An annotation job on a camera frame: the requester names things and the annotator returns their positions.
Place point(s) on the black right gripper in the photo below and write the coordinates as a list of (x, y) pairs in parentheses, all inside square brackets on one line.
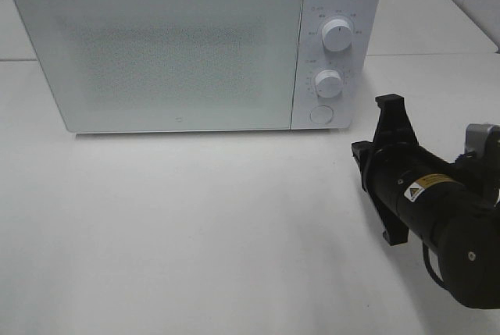
[(390, 165)]

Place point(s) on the round white door-release button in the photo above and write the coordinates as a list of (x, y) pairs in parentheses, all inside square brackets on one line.
[(321, 115)]

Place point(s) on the white timer knob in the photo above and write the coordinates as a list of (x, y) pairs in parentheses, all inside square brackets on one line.
[(328, 83)]

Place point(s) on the white microwave door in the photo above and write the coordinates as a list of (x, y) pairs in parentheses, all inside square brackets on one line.
[(116, 66)]

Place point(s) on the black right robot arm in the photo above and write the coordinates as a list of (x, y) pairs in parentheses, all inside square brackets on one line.
[(452, 207)]

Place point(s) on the upper white power knob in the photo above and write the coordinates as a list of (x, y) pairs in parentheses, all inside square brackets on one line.
[(337, 34)]

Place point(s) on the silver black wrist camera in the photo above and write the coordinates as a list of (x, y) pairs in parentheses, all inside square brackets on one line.
[(476, 138)]

